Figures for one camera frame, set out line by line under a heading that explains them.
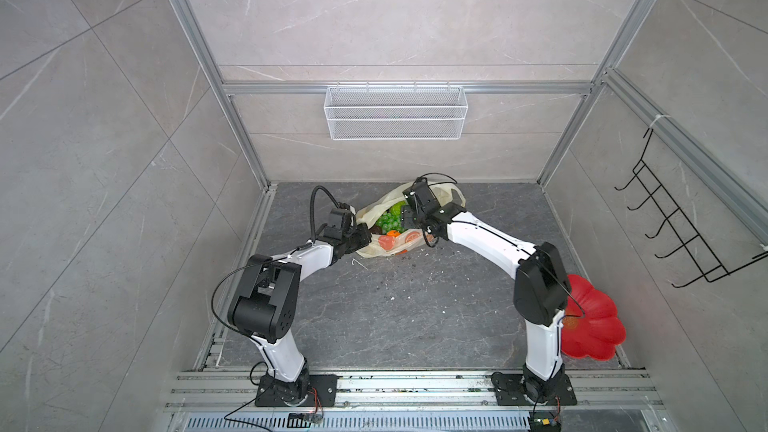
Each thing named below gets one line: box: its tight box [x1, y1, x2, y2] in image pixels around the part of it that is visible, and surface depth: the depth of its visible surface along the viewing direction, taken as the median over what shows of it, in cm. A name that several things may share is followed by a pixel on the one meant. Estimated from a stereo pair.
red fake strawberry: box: [378, 235, 395, 251], surface depth 97 cm
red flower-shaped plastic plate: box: [561, 274, 627, 361], surface depth 86 cm
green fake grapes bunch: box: [376, 212, 404, 234], surface depth 103 cm
